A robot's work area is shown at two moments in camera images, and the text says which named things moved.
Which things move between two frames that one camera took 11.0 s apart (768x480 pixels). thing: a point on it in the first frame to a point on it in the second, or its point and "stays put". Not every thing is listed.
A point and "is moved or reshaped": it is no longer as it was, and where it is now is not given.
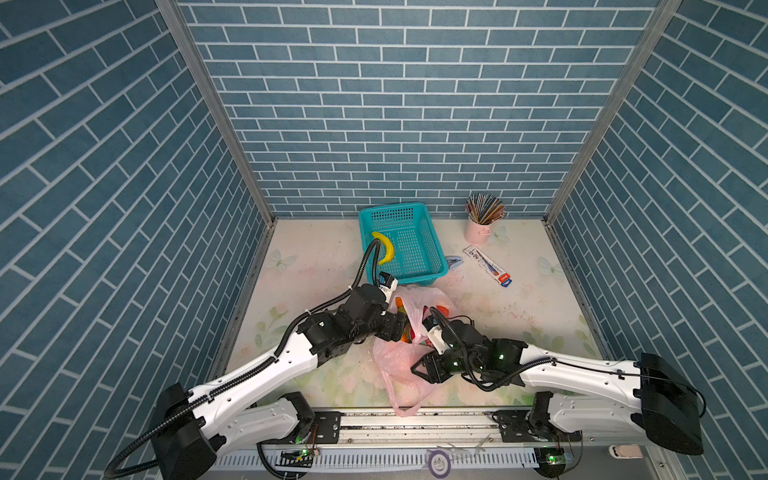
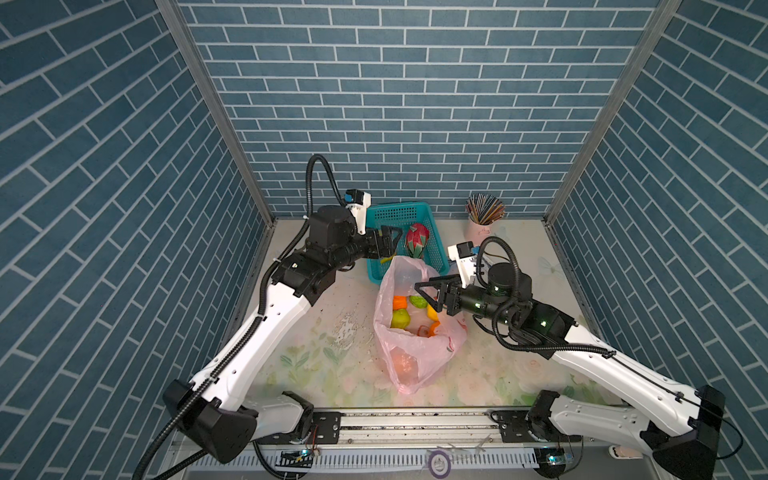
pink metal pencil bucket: [476, 233] stays put
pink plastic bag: [395, 358] is moved or reshaped
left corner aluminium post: [198, 61] stays put
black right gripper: [431, 361] to [454, 292]
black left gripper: [394, 326] to [386, 248]
